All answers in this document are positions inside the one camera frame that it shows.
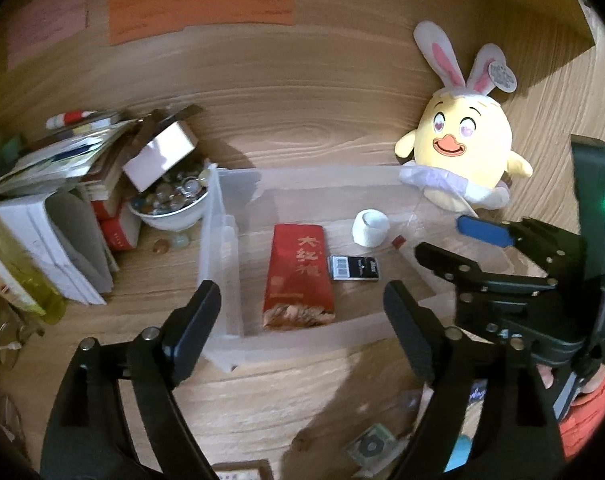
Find yellow chick plush toy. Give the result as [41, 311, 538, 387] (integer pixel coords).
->
[394, 21, 534, 211]

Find yellow green bottle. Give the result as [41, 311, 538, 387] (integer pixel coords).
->
[0, 200, 66, 323]

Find white tape roll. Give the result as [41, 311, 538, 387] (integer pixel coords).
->
[353, 209, 389, 247]

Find stack of papers and booklets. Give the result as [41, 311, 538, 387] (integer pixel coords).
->
[0, 110, 138, 196]

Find orange sticky note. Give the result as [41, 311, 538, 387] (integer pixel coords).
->
[107, 0, 296, 46]

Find teal plastic item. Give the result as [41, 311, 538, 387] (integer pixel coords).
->
[0, 135, 24, 162]

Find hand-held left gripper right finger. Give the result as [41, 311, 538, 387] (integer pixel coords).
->
[383, 280, 567, 480]

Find light blue item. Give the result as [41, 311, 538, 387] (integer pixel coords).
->
[445, 435, 473, 473]

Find white bowl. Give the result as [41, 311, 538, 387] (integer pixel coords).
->
[129, 180, 209, 231]

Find small black box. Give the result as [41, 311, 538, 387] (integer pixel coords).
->
[327, 255, 382, 282]

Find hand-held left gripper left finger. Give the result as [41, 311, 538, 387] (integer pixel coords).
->
[40, 280, 222, 480]

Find pink sticky note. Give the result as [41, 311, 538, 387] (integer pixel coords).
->
[6, 0, 90, 68]

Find clear plastic storage box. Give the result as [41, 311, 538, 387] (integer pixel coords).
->
[196, 162, 521, 373]

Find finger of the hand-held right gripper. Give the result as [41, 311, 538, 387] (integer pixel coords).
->
[457, 214, 586, 286]
[414, 241, 591, 356]

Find red spine book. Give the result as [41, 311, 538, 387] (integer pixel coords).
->
[90, 197, 124, 222]

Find small green packet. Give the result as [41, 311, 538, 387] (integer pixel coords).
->
[347, 422, 401, 468]

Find person's right hand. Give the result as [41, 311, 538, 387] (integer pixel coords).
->
[539, 363, 605, 397]

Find pile of glass pebbles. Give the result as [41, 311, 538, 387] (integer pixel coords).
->
[132, 160, 208, 216]

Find person's right forearm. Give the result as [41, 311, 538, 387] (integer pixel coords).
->
[557, 385, 605, 461]

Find red foil packet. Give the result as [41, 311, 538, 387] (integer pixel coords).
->
[262, 224, 336, 331]

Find wooden frame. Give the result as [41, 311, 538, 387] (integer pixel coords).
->
[215, 459, 273, 480]

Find red and white marker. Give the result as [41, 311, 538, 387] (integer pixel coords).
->
[46, 109, 98, 129]

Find wire rim glasses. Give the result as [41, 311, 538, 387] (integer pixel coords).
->
[0, 305, 46, 456]

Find pale tube with red cap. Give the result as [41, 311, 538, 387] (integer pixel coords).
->
[391, 235, 428, 271]

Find pink and white carton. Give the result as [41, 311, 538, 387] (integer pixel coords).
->
[122, 105, 203, 193]

